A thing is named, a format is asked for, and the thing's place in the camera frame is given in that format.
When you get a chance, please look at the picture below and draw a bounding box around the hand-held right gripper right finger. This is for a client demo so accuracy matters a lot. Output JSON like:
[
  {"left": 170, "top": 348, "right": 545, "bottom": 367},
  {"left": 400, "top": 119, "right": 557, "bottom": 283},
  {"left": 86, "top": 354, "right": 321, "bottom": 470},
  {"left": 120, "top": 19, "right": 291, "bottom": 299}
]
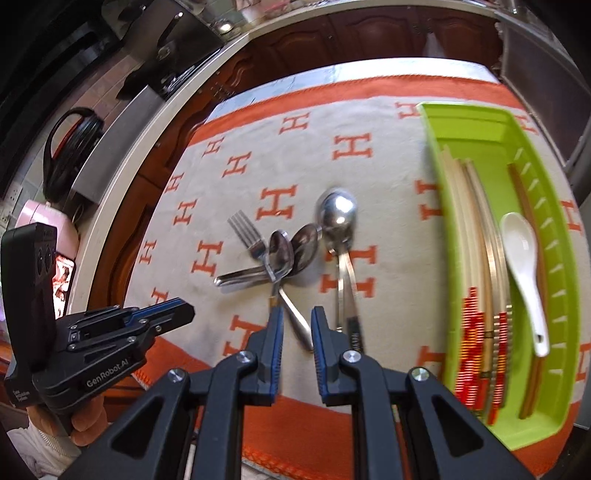
[{"left": 310, "top": 305, "right": 536, "bottom": 480}]

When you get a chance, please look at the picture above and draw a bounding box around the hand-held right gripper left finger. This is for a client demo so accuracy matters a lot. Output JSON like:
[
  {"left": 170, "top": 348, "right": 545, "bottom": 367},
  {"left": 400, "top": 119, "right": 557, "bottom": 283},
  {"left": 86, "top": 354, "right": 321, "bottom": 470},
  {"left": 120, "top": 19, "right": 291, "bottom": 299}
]
[{"left": 60, "top": 305, "right": 285, "bottom": 480}]

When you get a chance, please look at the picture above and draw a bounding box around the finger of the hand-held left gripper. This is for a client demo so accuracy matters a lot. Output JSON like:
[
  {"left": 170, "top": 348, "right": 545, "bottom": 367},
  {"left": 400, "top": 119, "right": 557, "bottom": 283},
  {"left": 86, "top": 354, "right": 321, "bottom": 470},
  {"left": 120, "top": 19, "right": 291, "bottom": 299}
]
[
  {"left": 69, "top": 302, "right": 195, "bottom": 354},
  {"left": 67, "top": 298, "right": 185, "bottom": 330}
]

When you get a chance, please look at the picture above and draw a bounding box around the steel fork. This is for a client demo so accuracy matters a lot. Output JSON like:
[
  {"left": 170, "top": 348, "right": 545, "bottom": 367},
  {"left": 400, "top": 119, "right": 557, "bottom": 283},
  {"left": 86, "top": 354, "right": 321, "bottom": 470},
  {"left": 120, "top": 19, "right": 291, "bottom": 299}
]
[{"left": 227, "top": 210, "right": 315, "bottom": 352}]

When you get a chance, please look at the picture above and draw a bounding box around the large steel spoon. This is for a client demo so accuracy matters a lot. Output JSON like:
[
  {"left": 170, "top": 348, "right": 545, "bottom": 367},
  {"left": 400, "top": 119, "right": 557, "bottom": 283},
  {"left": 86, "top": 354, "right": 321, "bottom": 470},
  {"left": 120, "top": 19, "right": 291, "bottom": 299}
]
[{"left": 315, "top": 186, "right": 368, "bottom": 355}]

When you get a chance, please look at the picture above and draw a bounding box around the bundle of mixed chopsticks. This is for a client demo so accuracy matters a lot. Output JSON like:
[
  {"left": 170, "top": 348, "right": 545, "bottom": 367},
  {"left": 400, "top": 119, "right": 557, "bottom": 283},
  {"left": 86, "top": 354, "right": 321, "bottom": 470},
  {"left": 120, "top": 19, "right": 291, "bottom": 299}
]
[{"left": 438, "top": 145, "right": 515, "bottom": 428}]

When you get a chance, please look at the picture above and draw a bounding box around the white ceramic spoon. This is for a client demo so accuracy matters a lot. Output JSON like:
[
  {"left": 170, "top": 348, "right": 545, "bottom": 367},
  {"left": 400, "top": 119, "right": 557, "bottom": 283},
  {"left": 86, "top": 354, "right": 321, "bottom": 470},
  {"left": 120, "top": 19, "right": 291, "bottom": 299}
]
[{"left": 499, "top": 212, "right": 551, "bottom": 358}]

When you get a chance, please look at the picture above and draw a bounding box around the green plastic tray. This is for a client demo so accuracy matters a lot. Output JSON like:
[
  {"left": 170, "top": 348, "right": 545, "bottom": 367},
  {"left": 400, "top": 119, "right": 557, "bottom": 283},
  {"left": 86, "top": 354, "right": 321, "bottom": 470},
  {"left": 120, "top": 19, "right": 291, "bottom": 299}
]
[{"left": 416, "top": 102, "right": 581, "bottom": 450}]

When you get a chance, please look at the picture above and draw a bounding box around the person's left forearm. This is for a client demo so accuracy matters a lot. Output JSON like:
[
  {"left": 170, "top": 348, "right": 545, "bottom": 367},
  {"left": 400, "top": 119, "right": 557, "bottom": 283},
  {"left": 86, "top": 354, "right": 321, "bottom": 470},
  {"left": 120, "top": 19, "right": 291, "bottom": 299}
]
[{"left": 9, "top": 427, "right": 93, "bottom": 480}]

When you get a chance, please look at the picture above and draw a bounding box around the person's left hand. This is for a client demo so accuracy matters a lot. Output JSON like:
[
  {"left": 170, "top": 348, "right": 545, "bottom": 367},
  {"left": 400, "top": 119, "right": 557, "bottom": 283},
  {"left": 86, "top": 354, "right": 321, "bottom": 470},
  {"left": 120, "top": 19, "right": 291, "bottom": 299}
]
[{"left": 28, "top": 396, "right": 109, "bottom": 448}]

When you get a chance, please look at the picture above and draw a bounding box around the smartphone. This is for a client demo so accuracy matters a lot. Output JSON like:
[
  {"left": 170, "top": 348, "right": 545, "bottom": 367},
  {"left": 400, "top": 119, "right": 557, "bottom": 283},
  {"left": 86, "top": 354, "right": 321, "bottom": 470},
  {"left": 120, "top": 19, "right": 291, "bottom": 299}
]
[{"left": 53, "top": 256, "right": 77, "bottom": 319}]

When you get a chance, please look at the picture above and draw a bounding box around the pink appliance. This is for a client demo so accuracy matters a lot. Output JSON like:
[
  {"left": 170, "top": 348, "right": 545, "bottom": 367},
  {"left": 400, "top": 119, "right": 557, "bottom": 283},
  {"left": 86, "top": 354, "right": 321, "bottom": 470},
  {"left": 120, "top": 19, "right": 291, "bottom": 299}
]
[{"left": 16, "top": 199, "right": 79, "bottom": 259}]

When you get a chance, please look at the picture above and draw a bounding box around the small steel spoon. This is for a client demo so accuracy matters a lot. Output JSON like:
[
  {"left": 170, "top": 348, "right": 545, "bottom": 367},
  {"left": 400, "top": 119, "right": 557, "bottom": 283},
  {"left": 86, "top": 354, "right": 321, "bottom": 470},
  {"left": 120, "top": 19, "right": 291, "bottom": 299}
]
[
  {"left": 268, "top": 229, "right": 295, "bottom": 308},
  {"left": 213, "top": 223, "right": 322, "bottom": 289}
]

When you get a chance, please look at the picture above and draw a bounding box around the orange beige printed blanket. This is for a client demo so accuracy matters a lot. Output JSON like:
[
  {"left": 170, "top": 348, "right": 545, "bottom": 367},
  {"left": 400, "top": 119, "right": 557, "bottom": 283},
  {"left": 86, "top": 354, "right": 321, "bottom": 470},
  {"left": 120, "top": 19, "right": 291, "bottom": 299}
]
[{"left": 122, "top": 69, "right": 591, "bottom": 480}]

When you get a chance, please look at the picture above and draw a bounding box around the black kettle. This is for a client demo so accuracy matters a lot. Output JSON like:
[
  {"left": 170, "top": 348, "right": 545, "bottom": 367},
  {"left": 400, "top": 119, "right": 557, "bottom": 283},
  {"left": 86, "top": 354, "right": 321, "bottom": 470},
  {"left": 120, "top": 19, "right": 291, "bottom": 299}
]
[{"left": 42, "top": 107, "right": 105, "bottom": 199}]

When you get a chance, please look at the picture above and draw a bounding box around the stainless steel panel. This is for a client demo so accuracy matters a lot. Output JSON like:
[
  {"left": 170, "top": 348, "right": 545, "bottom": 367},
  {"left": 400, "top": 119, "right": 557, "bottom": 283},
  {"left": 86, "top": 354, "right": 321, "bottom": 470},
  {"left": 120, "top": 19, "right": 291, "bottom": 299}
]
[{"left": 69, "top": 83, "right": 162, "bottom": 204}]

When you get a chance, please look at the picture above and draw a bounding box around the black range hood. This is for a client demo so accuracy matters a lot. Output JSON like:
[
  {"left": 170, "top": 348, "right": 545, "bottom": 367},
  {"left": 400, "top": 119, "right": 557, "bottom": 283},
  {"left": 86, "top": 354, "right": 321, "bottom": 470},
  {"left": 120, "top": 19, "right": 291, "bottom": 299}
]
[{"left": 0, "top": 18, "right": 107, "bottom": 139}]

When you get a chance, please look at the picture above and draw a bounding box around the stainless steel stove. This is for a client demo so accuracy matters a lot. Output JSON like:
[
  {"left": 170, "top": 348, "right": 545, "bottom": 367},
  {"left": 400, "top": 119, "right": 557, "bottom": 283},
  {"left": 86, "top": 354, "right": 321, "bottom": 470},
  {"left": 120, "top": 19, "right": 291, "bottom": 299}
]
[{"left": 102, "top": 0, "right": 222, "bottom": 97}]

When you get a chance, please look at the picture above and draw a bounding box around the clear plastic bag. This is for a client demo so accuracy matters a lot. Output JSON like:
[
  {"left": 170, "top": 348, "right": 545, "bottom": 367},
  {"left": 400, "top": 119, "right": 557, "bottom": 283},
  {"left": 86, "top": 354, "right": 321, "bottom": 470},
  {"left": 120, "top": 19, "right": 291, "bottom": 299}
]
[{"left": 422, "top": 34, "right": 446, "bottom": 58}]

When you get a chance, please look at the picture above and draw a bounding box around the white wall socket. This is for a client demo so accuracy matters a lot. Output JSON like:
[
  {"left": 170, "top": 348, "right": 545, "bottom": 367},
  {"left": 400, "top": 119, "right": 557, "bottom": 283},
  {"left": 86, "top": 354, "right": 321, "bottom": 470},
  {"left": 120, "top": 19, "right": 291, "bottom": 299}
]
[{"left": 0, "top": 182, "right": 24, "bottom": 222}]

